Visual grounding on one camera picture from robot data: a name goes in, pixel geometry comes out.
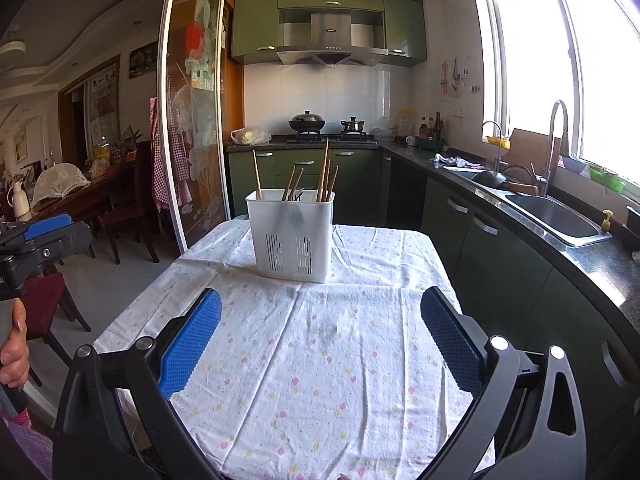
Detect white floral tablecloth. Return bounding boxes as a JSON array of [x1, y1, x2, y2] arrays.
[[96, 220, 472, 479]]

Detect steel pot on stove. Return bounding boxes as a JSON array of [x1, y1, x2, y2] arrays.
[[341, 116, 364, 134]]

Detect dark red wooden chair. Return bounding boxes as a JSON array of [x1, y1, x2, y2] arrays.
[[22, 272, 91, 366]]

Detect green upper kitchen cabinets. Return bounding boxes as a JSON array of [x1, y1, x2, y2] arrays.
[[231, 0, 427, 66]]

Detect sliding glass door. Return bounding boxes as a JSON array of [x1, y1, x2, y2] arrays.
[[157, 0, 230, 252]]

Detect steel kitchen sink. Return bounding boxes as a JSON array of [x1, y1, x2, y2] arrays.
[[448, 168, 611, 247]]

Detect green kitchen cabinets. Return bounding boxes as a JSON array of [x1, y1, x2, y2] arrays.
[[224, 143, 639, 467], [231, 0, 427, 66]]

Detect person's left hand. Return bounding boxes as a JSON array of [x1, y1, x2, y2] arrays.
[[0, 298, 29, 388]]

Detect steel range hood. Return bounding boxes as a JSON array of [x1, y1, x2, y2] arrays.
[[276, 9, 388, 66]]

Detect white lace food cover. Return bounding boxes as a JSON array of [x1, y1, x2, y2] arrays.
[[32, 162, 91, 210]]

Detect white plastic bag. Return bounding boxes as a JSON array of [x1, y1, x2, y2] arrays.
[[231, 127, 271, 146]]

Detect white plastic utensil holder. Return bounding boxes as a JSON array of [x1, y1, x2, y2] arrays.
[[245, 188, 334, 283]]

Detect black wok on stove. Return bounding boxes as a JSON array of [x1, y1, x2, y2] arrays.
[[288, 110, 326, 133]]

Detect steel kitchen faucet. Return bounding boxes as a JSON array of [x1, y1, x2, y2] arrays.
[[540, 100, 568, 197]]

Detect wooden cutting board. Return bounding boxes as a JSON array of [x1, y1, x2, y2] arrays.
[[506, 128, 549, 176]]

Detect green lower kitchen cabinets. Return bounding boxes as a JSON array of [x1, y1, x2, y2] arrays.
[[224, 143, 639, 467]]

